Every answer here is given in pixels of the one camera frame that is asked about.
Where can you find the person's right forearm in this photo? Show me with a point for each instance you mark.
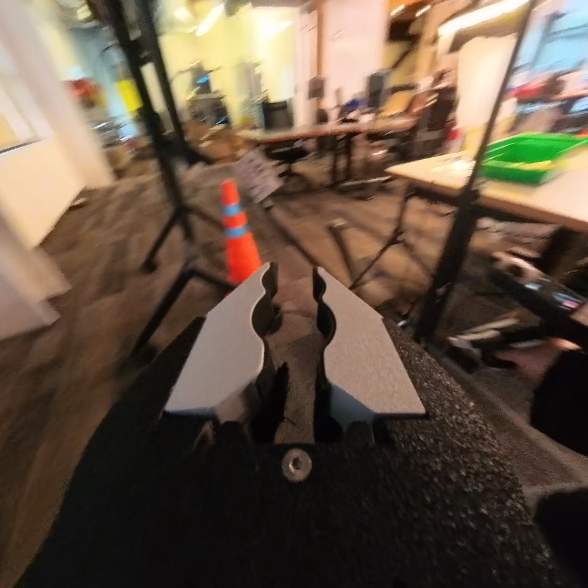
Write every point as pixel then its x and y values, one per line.
pixel 562 399

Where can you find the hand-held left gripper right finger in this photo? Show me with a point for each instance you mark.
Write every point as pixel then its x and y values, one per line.
pixel 367 363

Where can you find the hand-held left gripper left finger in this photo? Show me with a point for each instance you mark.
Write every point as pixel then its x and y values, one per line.
pixel 225 358

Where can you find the orange traffic cone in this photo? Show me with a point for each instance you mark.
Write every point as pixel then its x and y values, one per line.
pixel 236 239

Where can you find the green plastic bin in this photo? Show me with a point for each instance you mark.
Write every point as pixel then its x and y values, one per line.
pixel 528 156

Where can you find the black light stand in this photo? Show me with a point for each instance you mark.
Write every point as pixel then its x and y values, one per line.
pixel 151 138
pixel 473 183

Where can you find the white sign board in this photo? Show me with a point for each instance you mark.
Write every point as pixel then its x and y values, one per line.
pixel 257 177

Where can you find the wooden table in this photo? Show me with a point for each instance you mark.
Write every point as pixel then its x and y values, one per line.
pixel 330 131

